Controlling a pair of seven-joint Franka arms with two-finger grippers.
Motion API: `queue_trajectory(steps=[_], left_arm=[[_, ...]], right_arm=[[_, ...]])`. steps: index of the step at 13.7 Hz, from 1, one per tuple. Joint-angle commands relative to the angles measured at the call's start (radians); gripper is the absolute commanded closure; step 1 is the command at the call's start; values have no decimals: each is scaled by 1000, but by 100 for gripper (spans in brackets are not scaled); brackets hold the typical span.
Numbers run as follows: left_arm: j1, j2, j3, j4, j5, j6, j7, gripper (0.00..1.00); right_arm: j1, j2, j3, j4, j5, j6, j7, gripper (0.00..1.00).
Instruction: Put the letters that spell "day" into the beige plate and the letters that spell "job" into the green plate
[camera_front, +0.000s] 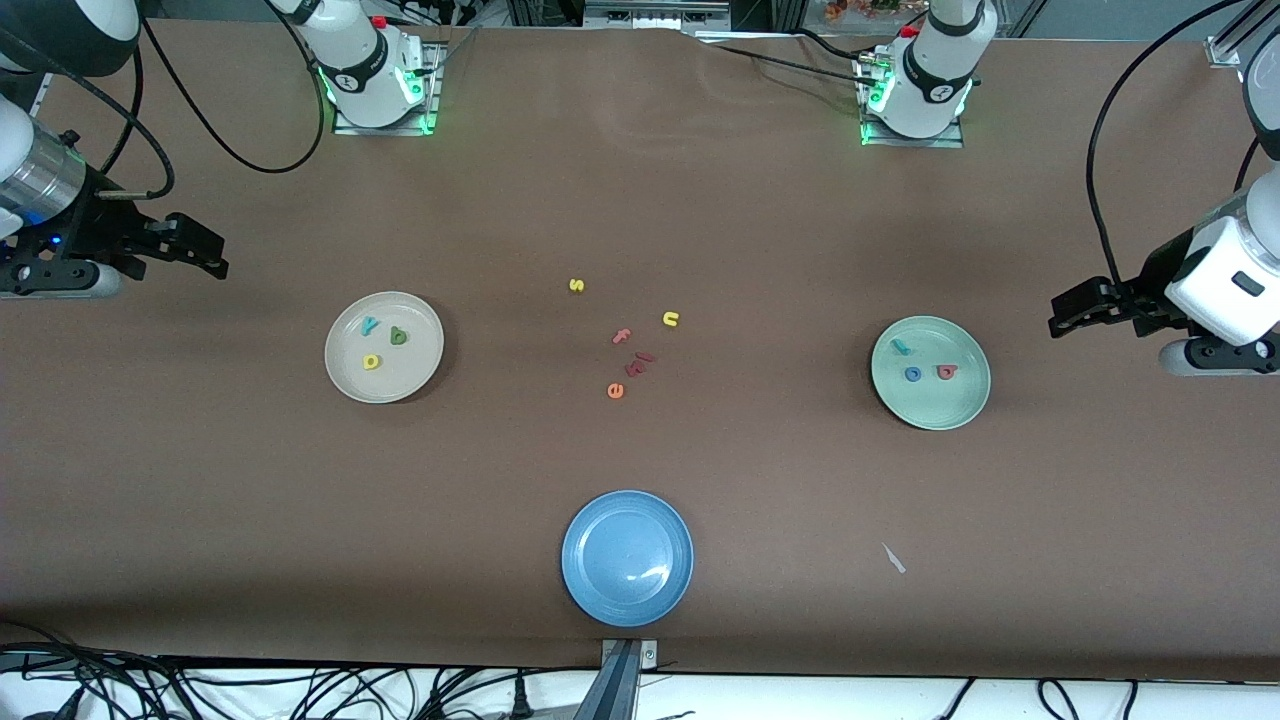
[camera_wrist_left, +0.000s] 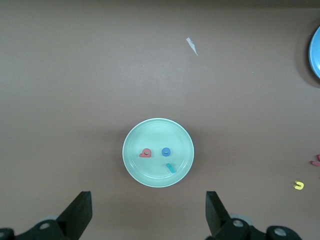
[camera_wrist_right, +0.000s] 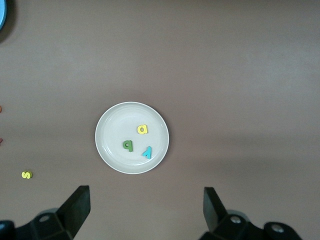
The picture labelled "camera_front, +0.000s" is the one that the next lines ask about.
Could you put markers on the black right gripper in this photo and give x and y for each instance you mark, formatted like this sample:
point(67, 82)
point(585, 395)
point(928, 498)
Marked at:
point(103, 224)

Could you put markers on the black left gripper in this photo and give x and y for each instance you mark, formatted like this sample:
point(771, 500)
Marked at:
point(1153, 279)

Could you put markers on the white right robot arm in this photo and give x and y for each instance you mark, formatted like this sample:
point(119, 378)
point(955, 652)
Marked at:
point(365, 70)

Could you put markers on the green round plate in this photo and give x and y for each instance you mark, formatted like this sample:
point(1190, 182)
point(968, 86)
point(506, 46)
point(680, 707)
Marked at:
point(930, 405)

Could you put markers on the brown table cover sheet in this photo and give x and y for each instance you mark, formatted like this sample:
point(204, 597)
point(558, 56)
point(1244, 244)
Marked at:
point(200, 500)

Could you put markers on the beige round plate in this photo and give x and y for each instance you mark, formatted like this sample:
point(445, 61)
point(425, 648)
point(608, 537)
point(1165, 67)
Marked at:
point(415, 375)

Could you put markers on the white paper scrap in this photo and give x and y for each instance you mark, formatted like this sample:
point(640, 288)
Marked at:
point(893, 558)

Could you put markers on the blue round plate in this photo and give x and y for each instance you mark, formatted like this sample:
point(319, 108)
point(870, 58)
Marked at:
point(627, 558)

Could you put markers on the black power plug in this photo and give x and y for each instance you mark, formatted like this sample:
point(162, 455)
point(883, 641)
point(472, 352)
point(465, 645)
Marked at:
point(521, 700)

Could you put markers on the aluminium table frame rail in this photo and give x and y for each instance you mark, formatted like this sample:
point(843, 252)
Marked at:
point(1225, 50)
point(40, 92)

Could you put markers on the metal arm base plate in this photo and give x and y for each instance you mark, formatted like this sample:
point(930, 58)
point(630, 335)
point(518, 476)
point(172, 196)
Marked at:
point(380, 130)
point(910, 143)

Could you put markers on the aluminium background frame structure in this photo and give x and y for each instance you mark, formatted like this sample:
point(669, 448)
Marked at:
point(650, 15)

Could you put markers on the grey metal camera post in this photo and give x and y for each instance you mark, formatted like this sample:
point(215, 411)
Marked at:
point(620, 690)

